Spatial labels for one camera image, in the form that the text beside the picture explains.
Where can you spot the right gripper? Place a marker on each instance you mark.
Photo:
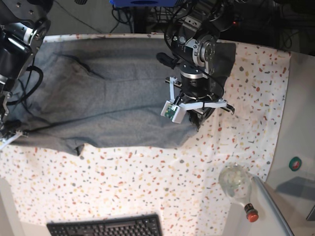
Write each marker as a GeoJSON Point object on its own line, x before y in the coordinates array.
{"type": "Point", "coordinates": [9, 129]}

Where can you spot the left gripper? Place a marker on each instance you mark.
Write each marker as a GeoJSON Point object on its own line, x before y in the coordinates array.
{"type": "Point", "coordinates": [197, 88]}

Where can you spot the grey t-shirt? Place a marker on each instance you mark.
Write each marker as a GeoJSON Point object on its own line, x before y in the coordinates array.
{"type": "Point", "coordinates": [108, 93]}

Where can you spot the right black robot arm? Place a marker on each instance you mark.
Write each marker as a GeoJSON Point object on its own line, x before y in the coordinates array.
{"type": "Point", "coordinates": [23, 26]}

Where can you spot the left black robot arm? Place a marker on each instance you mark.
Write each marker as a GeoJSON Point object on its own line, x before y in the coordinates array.
{"type": "Point", "coordinates": [205, 64]}

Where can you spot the terrazzo pattern tablecloth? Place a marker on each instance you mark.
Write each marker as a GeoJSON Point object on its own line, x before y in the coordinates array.
{"type": "Point", "coordinates": [179, 184]}

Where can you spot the clear glass bottle orange cap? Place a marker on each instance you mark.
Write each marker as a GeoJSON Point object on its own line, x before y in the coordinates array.
{"type": "Point", "coordinates": [236, 184]}

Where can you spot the black power strip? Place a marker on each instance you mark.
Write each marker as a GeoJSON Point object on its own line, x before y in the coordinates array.
{"type": "Point", "coordinates": [225, 20]}

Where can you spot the green tape roll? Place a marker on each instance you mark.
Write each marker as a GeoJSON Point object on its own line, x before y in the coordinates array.
{"type": "Point", "coordinates": [295, 164]}

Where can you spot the black keyboard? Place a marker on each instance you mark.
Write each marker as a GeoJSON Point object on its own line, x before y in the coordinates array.
{"type": "Point", "coordinates": [146, 225]}

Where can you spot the blue box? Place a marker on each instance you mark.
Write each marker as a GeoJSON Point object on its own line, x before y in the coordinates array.
{"type": "Point", "coordinates": [139, 3]}

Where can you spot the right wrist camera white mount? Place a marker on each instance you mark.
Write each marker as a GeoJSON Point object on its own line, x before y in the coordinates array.
{"type": "Point", "coordinates": [11, 137]}

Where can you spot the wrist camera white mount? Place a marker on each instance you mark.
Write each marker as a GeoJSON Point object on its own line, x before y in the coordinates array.
{"type": "Point", "coordinates": [11, 137]}
{"type": "Point", "coordinates": [176, 107]}

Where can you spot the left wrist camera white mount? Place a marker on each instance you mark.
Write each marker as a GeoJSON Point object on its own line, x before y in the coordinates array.
{"type": "Point", "coordinates": [176, 107]}

